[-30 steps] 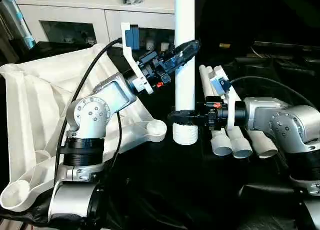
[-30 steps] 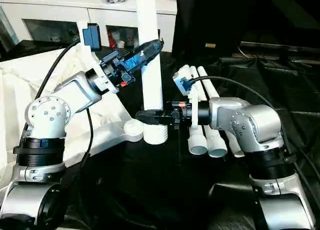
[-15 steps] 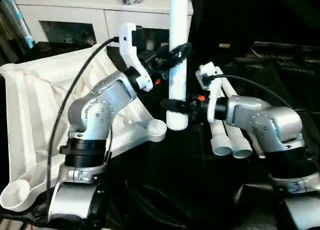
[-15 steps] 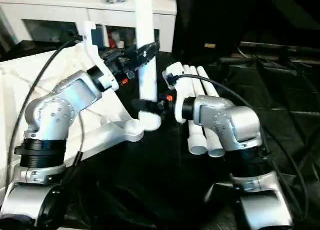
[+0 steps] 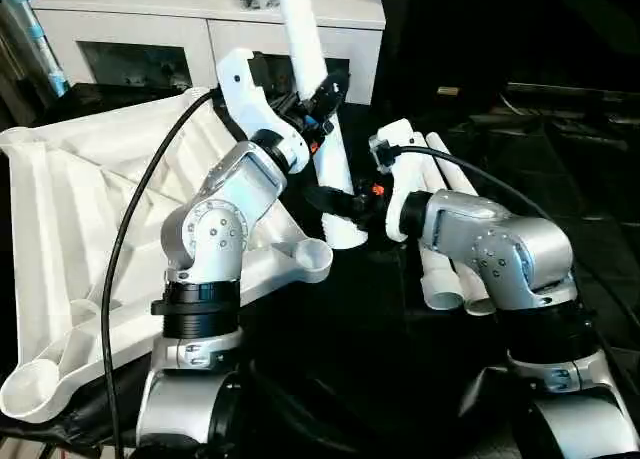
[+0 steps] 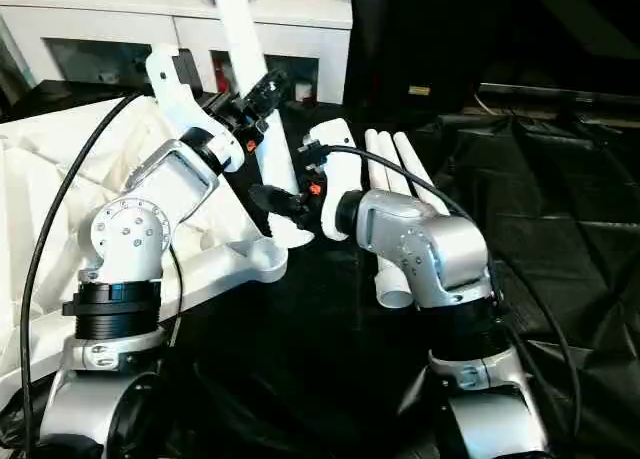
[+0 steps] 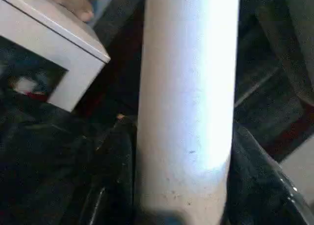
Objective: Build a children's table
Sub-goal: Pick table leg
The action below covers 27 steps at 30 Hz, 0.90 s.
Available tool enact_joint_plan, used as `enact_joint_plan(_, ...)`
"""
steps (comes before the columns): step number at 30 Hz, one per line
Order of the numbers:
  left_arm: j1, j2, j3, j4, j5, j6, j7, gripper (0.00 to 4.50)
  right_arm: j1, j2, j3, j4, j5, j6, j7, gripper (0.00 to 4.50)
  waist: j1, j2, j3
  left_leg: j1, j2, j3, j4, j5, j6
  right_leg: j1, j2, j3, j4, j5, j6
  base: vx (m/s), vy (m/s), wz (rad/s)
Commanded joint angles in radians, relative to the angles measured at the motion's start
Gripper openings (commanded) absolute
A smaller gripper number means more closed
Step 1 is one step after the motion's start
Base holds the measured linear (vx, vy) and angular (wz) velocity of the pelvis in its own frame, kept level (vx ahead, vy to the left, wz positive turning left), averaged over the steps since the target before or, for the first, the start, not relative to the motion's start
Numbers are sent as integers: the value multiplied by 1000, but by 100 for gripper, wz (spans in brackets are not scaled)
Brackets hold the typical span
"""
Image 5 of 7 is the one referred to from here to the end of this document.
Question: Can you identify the blue white striped pole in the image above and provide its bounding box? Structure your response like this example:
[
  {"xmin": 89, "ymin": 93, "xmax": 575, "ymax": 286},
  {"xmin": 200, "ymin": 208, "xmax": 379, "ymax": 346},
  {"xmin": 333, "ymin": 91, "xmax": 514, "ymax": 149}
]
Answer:
[{"xmin": 0, "ymin": 0, "xmax": 71, "ymax": 98}]

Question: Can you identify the white plastic table top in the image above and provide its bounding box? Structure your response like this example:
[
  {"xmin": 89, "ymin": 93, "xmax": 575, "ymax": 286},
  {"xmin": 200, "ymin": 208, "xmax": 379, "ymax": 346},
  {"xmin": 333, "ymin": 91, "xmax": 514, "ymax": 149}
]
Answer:
[{"xmin": 0, "ymin": 87, "xmax": 335, "ymax": 425}]

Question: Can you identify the black work mat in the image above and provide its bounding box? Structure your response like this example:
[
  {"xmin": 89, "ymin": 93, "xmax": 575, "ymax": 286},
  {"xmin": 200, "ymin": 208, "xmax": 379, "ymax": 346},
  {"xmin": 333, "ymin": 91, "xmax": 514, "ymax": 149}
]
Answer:
[{"xmin": 0, "ymin": 81, "xmax": 640, "ymax": 459}]

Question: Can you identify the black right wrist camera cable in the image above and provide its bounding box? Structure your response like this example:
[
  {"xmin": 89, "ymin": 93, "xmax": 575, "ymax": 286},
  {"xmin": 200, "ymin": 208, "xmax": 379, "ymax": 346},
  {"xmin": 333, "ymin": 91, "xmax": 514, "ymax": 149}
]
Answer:
[{"xmin": 379, "ymin": 146, "xmax": 636, "ymax": 405}]

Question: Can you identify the white glass-door cabinet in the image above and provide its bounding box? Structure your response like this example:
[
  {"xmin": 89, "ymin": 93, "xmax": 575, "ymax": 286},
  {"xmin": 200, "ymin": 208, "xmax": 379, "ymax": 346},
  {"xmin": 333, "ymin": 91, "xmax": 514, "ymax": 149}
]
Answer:
[{"xmin": 27, "ymin": 0, "xmax": 387, "ymax": 108}]

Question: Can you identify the white plastic table leg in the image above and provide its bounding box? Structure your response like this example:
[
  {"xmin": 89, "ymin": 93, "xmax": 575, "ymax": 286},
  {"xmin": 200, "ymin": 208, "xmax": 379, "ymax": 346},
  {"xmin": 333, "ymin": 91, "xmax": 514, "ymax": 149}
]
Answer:
[
  {"xmin": 418, "ymin": 231, "xmax": 467, "ymax": 312},
  {"xmin": 424, "ymin": 130, "xmax": 497, "ymax": 316},
  {"xmin": 272, "ymin": 0, "xmax": 371, "ymax": 250},
  {"xmin": 437, "ymin": 141, "xmax": 482, "ymax": 196}
]

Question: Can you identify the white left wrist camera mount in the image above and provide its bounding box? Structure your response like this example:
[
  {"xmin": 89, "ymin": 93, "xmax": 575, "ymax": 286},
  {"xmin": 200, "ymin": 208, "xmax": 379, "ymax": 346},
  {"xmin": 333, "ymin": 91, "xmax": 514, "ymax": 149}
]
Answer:
[{"xmin": 216, "ymin": 47, "xmax": 310, "ymax": 176}]

